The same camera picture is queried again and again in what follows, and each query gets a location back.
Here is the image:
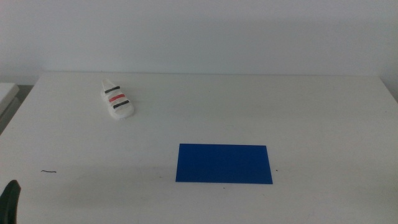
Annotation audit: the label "blue rectangular mat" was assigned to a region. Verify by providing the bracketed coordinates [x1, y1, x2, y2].
[175, 143, 274, 185]

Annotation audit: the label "white shoe black red straps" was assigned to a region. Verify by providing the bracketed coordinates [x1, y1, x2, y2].
[99, 78, 136, 121]

